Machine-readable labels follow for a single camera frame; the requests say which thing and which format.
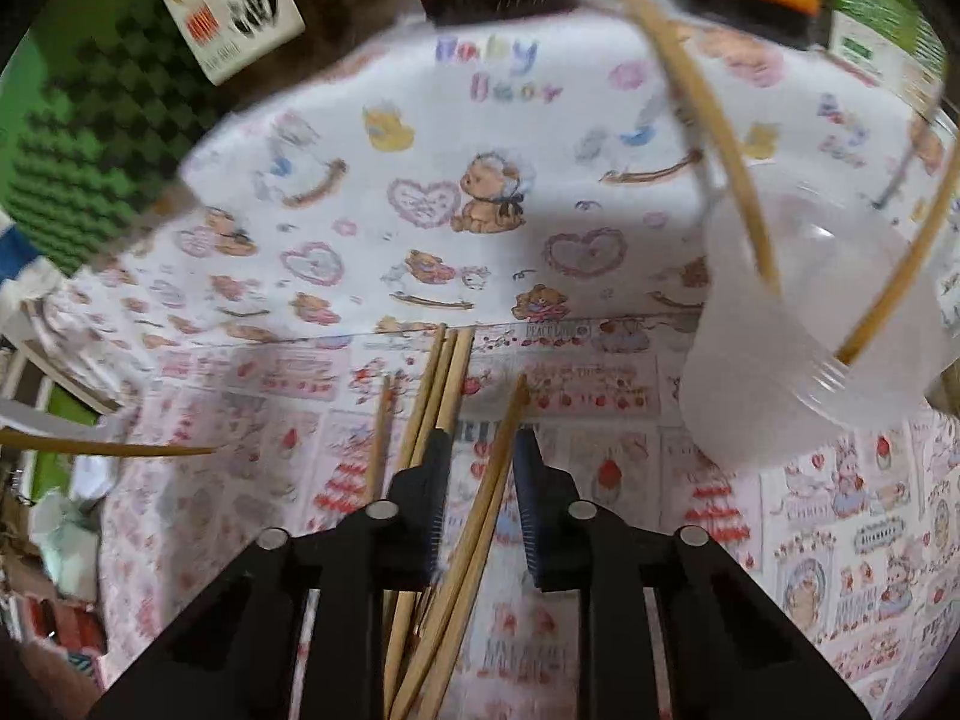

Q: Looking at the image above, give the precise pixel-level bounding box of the translucent plastic cup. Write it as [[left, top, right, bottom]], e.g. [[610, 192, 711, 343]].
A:
[[675, 97, 960, 475]]

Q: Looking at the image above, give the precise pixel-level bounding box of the clear bottle with white label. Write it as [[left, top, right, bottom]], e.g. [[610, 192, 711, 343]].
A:
[[135, 0, 307, 87]]

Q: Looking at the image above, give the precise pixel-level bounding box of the strawberry print cloth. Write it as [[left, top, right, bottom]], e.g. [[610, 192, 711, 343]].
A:
[[97, 319, 960, 720]]

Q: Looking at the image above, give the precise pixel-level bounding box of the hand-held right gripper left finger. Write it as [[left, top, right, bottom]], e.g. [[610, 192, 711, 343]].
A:
[[90, 427, 455, 720]]

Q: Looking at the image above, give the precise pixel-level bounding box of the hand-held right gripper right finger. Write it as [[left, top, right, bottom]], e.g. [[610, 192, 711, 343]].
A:
[[514, 424, 871, 720]]

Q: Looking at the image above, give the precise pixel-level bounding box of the bear print cloth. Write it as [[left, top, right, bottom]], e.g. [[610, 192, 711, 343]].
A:
[[97, 15, 960, 338]]

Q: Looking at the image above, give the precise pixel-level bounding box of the green drink carton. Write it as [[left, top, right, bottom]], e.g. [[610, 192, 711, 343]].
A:
[[825, 0, 950, 117]]

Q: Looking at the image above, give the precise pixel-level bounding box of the wooden chopstick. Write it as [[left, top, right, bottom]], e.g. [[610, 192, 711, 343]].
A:
[[409, 328, 460, 470], [437, 327, 476, 436], [388, 373, 530, 720], [397, 325, 447, 475], [0, 426, 218, 460], [367, 373, 395, 507], [836, 154, 960, 365], [566, 0, 785, 297], [409, 388, 530, 720]]

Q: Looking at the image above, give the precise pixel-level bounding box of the green checkered board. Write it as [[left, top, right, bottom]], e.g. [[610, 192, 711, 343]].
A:
[[0, 0, 215, 278]]

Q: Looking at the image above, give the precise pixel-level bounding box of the pale green tissue pack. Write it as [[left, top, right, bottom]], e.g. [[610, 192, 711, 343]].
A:
[[30, 491, 102, 601]]

